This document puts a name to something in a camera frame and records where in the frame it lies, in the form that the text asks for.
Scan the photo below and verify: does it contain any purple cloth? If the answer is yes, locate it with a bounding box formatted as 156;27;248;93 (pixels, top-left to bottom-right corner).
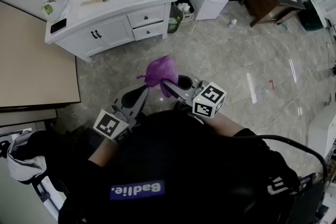
136;56;180;99

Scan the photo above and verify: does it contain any person's left forearm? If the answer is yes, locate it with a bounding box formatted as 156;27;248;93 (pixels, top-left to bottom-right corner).
88;138;120;167

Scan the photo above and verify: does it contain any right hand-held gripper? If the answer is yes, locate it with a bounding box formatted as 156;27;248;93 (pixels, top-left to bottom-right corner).
161;74;227;119

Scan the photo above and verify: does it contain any beige panel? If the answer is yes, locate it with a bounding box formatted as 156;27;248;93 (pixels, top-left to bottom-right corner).
0;1;81;113

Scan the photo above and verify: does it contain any white cabinet drawer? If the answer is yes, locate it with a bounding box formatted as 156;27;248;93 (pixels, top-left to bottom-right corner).
132;22;165;41
127;6;165;29

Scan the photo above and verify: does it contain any white plastic bag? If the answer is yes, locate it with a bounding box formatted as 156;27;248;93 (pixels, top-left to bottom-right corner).
43;0;76;23

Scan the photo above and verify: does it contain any thick black cable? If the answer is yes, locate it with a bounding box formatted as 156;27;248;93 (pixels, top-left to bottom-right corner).
233;134;329;182

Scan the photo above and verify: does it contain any dark green mesh bin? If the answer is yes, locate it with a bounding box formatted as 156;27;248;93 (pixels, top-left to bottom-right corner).
167;2;184;34

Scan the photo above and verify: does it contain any grey garment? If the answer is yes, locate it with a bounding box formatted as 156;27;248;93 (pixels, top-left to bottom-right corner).
6;130;48;182

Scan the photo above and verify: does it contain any black and white bin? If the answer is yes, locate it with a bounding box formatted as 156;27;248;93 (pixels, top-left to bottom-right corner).
175;0;196;21

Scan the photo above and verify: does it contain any person's right forearm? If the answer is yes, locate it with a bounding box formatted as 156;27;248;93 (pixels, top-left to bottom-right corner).
198;112;246;137

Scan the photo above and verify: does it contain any white box appliance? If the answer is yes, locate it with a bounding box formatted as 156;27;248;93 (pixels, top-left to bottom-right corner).
307;110;336;159

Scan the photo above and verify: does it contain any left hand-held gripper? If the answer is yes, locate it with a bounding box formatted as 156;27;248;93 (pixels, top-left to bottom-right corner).
93;83;150;143

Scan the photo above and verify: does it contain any white cabinet door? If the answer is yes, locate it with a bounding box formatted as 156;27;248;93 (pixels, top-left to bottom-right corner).
94;16;136;48
56;29;108;57

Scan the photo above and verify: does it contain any black phone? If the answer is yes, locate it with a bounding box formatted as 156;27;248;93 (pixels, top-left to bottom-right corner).
49;18;67;34

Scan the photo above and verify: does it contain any person's black shirt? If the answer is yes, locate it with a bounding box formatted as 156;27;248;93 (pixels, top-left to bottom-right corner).
57;110;328;224

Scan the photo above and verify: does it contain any wooden handled brush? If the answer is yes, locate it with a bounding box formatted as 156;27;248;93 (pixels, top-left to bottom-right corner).
80;0;111;6

